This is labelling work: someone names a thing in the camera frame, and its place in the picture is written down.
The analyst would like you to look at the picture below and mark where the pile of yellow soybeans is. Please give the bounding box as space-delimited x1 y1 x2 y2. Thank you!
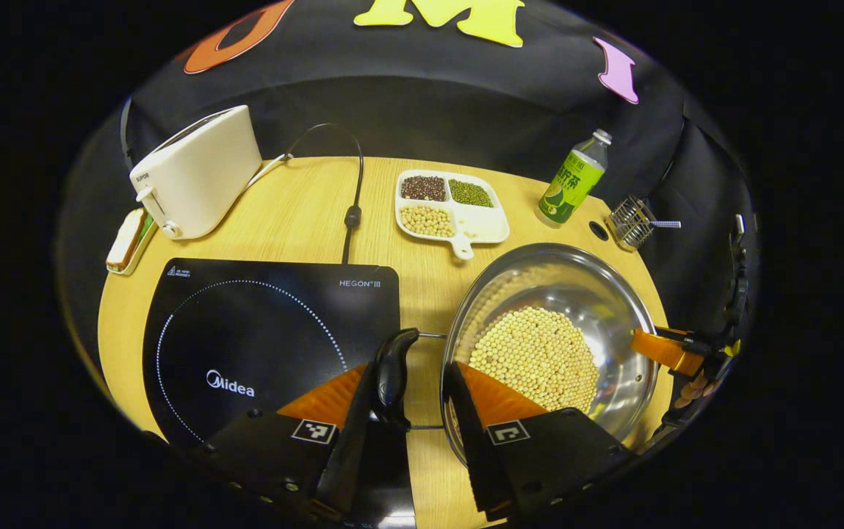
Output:
468 306 600 414

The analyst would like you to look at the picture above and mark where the white toaster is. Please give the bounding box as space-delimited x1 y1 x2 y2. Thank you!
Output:
129 104 263 240

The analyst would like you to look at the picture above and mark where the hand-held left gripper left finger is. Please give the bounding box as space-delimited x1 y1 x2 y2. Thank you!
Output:
190 361 378 524

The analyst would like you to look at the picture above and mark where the pile of dark red beans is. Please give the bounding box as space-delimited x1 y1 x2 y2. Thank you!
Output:
400 175 447 202

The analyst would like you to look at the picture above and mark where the pile of green mung beans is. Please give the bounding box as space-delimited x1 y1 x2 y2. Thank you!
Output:
449 179 494 208

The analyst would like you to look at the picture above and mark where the white divided plate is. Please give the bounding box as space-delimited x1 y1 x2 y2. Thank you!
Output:
394 170 511 261

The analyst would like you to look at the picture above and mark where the green label drink bottle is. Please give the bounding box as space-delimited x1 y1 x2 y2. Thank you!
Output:
536 129 613 228

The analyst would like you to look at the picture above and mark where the small green plate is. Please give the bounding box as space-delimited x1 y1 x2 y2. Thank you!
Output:
106 208 159 276

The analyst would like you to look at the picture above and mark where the stainless steel pot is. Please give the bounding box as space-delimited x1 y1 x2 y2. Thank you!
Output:
370 242 662 469

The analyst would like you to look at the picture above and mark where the black power cable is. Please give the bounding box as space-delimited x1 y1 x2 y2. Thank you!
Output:
286 123 365 265

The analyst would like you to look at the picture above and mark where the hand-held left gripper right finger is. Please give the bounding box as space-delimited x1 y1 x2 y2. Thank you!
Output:
442 360 635 522

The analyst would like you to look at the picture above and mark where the toast slice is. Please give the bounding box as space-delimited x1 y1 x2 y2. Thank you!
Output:
106 209 147 269

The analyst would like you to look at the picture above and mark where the white power cable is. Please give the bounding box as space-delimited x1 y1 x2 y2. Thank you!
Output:
242 151 294 193

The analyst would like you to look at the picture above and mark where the small soybean portion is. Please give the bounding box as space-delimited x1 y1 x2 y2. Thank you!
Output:
400 204 456 238

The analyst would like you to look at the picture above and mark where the black induction cooktop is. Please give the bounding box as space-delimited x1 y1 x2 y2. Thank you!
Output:
143 257 419 529

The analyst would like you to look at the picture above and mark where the metal mesh utensil holder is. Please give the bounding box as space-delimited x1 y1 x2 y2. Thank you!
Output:
605 195 657 252

